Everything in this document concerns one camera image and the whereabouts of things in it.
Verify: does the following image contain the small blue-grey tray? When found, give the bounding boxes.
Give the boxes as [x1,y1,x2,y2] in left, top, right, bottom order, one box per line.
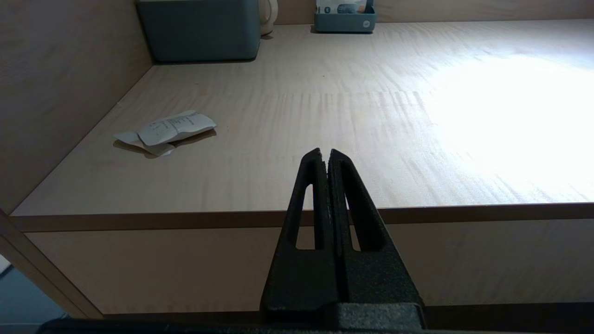
[314,0,377,34]

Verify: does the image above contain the white mug with handle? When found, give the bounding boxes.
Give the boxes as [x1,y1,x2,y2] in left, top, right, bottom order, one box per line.
[258,0,278,37]

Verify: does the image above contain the grey-blue sachet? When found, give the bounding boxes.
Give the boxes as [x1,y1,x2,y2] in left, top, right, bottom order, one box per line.
[336,0,368,15]

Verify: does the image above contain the grey tissue box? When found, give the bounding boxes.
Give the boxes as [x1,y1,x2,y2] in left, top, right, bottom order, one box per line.
[136,0,261,64]

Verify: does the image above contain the crumpled white paper packet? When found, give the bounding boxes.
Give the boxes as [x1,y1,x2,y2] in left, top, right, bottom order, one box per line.
[114,110,217,157]

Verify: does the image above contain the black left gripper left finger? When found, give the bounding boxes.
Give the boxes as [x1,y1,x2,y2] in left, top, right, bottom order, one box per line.
[259,148,343,321]

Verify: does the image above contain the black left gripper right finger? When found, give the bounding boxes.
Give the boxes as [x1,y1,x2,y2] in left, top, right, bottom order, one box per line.
[328,149,426,307]

